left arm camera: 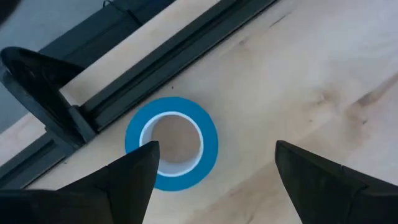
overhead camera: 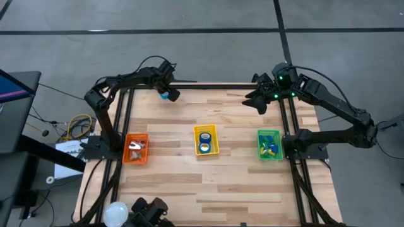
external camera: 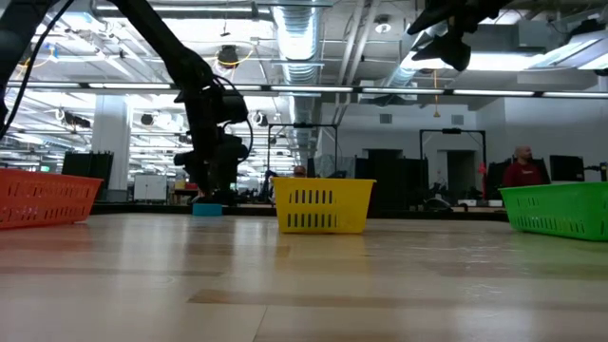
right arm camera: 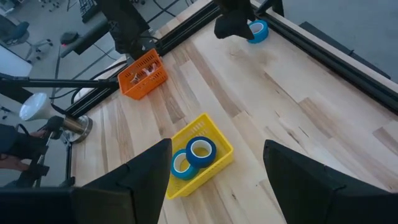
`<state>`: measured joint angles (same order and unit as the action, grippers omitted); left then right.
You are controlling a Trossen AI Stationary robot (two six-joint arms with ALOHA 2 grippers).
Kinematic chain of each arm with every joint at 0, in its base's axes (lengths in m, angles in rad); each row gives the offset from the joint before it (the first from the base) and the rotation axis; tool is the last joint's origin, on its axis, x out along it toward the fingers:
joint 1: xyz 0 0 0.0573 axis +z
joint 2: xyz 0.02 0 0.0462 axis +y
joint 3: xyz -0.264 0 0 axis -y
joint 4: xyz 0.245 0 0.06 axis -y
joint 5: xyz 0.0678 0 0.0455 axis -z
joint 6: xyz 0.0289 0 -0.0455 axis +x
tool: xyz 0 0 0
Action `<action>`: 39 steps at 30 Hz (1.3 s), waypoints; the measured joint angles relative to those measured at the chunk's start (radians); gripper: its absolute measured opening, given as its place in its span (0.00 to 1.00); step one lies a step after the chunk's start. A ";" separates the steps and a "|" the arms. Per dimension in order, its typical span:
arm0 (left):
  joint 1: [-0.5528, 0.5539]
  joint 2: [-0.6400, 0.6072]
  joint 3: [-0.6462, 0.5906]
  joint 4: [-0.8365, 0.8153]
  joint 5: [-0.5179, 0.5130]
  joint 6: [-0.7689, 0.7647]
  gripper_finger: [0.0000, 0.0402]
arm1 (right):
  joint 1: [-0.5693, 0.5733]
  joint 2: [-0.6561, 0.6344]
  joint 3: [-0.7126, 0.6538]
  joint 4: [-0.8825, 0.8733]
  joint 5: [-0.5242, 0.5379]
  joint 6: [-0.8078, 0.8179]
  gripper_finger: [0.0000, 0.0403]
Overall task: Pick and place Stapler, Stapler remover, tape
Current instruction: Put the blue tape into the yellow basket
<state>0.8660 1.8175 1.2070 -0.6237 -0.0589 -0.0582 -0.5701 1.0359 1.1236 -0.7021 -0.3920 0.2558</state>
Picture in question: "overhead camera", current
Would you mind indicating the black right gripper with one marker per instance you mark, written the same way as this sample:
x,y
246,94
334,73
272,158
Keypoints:
x,y
268,93

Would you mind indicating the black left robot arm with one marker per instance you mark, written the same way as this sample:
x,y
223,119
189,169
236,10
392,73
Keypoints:
x,y
126,79

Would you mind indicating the yellow plastic basket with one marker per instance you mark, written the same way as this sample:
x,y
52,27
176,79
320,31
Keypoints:
x,y
215,142

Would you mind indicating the black bulky device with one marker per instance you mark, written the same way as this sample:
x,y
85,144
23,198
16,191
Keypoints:
x,y
151,209

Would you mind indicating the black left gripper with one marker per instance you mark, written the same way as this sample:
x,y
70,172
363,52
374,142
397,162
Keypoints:
x,y
167,82

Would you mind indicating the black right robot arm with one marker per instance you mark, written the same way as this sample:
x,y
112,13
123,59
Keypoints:
x,y
331,101

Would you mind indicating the black desk beam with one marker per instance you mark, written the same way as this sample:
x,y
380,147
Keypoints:
x,y
53,154

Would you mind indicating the orange plastic basket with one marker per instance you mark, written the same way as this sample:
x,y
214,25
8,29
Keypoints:
x,y
126,157

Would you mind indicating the laptop with blue screen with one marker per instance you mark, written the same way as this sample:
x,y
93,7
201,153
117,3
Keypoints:
x,y
9,89

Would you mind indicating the white globe lamp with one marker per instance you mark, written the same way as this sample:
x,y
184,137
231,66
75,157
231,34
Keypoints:
x,y
115,215

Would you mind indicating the green plastic basket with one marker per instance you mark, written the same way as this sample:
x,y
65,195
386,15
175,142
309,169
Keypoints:
x,y
280,138

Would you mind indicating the black aluminium table frame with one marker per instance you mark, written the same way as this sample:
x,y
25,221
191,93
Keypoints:
x,y
205,86

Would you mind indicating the white paper sheet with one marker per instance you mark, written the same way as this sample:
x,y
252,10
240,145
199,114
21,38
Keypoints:
x,y
64,171

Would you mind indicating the white staple remover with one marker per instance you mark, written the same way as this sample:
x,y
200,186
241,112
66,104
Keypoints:
x,y
135,146

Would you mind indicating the blue tape roll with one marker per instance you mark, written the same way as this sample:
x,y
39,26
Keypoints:
x,y
200,137
199,148
163,96

